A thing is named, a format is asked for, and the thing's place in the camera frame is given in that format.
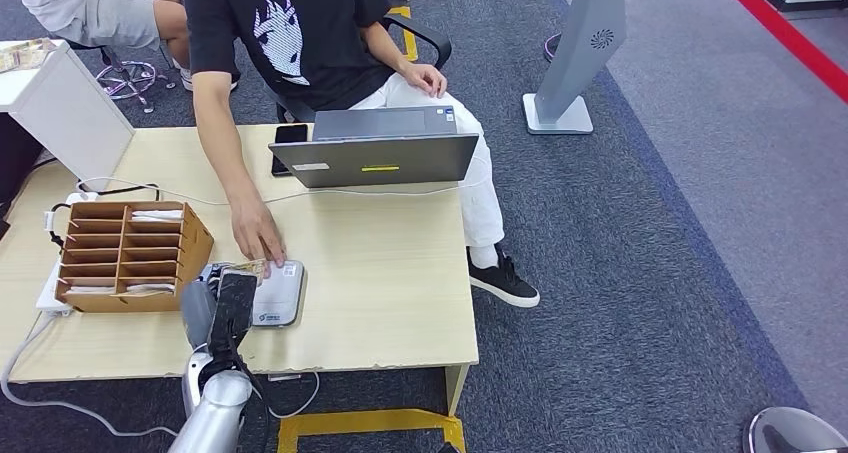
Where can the person's left hand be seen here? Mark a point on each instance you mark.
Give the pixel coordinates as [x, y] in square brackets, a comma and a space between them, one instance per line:
[424, 79]

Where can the white power strip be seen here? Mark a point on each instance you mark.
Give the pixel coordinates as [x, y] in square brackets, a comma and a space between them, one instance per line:
[48, 298]

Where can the person's right forearm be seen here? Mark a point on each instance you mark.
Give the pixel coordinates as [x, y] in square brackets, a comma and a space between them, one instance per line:
[222, 138]

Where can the white cabinet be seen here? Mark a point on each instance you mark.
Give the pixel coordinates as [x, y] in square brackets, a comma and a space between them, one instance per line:
[73, 119]

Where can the person's left forearm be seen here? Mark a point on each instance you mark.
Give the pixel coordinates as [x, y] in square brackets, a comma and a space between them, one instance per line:
[387, 49]

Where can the grey laptop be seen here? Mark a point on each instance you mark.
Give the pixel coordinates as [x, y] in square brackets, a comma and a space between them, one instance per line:
[381, 162]

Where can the chrome base stool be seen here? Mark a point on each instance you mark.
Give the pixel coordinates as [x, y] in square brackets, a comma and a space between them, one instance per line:
[126, 79]

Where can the grey kiosk stand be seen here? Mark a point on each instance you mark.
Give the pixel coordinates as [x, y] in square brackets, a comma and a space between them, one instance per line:
[583, 39]

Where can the black smartphone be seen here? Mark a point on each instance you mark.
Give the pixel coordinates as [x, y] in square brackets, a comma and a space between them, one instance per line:
[290, 134]

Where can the wooden desk leg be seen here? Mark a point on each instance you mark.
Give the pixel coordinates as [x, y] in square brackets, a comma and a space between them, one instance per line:
[457, 390]

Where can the black office chair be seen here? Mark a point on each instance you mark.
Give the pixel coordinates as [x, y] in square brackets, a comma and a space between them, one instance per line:
[427, 36]

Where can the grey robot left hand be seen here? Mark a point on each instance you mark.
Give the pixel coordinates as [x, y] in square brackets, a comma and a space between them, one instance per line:
[197, 314]

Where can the printed paper stack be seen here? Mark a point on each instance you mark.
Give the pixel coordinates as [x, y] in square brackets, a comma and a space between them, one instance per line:
[26, 54]

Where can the grey card reader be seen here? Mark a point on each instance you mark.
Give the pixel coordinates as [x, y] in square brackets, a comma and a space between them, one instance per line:
[278, 298]

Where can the cardboard key card organiser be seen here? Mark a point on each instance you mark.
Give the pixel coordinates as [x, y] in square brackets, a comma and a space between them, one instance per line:
[195, 251]

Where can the black sneaker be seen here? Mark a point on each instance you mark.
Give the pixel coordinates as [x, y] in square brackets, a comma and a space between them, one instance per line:
[505, 286]

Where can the person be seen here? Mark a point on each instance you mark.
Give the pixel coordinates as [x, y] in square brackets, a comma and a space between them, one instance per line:
[311, 39]
[99, 9]

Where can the round grey dome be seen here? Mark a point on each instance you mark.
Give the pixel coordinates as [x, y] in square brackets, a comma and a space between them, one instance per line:
[795, 431]

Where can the white key card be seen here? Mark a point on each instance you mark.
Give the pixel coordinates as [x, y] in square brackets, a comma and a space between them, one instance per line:
[158, 215]
[151, 288]
[89, 290]

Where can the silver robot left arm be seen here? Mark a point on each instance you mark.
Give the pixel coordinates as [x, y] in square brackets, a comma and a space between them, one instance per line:
[215, 410]

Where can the white power adapter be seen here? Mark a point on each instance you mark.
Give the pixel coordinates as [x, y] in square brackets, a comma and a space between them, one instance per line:
[81, 198]

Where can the person's right hand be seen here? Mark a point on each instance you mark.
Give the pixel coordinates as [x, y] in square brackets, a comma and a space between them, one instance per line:
[255, 231]

